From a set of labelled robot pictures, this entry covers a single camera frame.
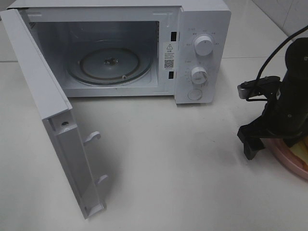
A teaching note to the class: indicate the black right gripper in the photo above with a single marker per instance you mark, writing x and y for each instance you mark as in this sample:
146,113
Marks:
285,115

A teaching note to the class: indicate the pink round plate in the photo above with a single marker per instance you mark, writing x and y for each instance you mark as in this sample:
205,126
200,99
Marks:
286,157

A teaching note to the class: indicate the white bread sandwich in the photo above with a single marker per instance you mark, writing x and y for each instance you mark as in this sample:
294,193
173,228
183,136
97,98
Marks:
301,151

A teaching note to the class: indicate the round door release button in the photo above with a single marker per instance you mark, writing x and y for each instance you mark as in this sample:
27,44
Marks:
195,94

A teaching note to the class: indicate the white microwave door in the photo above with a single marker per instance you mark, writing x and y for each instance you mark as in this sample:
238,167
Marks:
55,110

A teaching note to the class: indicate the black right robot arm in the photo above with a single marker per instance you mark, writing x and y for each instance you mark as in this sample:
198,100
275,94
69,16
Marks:
296,61

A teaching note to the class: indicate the white lower microwave knob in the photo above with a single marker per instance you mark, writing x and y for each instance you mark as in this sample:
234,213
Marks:
199,75

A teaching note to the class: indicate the white microwave knob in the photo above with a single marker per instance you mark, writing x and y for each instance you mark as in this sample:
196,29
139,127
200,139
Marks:
199,75
203,45

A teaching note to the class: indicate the white upper microwave knob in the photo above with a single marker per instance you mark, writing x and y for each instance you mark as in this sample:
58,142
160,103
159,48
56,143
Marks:
203,45

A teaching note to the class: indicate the white microwave oven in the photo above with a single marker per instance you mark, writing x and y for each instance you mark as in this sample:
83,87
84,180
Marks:
60,23

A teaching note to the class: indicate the white warning sticker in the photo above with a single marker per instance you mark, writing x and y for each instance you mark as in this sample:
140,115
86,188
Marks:
169,56

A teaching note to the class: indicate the glass microwave turntable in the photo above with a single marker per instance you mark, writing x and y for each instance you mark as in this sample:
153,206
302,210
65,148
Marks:
110,62

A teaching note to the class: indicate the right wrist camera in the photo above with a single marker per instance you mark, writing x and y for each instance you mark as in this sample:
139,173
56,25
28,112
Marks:
265,86

